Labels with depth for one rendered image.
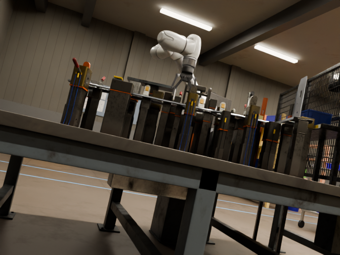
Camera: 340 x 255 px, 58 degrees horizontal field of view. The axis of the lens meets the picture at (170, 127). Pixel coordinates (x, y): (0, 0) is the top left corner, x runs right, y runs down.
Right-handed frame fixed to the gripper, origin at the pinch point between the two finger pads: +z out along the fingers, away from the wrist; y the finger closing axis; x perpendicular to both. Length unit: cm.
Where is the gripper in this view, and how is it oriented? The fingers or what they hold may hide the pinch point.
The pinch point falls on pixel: (181, 97)
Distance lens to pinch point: 196.5
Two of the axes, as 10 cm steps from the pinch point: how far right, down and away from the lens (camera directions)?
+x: 0.1, -0.9, -10.0
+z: -2.1, 9.7, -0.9
